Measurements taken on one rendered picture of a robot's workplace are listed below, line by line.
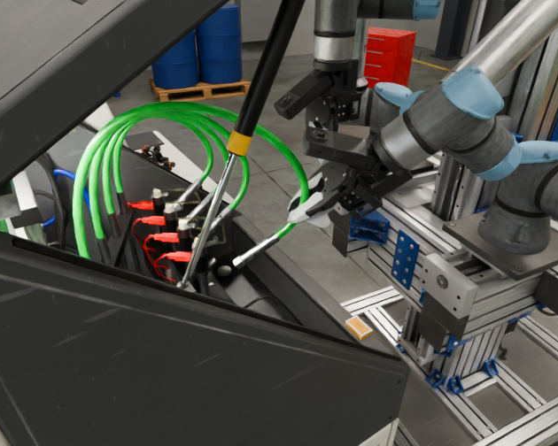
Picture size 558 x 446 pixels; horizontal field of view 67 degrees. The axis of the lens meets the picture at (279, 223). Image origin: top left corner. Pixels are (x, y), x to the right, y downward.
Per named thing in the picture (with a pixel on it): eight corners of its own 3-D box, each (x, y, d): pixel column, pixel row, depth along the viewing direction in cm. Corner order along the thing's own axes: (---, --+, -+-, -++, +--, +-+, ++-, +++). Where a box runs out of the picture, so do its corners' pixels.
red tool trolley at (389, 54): (334, 106, 516) (339, 30, 469) (353, 98, 545) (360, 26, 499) (385, 119, 478) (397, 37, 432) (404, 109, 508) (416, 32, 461)
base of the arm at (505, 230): (507, 212, 109) (519, 179, 104) (562, 243, 98) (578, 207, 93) (464, 226, 104) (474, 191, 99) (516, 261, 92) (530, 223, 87)
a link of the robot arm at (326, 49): (330, 39, 73) (303, 33, 78) (329, 67, 75) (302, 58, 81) (363, 35, 76) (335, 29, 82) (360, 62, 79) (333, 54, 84)
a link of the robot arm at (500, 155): (484, 127, 72) (452, 91, 66) (538, 152, 63) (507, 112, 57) (452, 164, 74) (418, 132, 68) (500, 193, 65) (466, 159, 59)
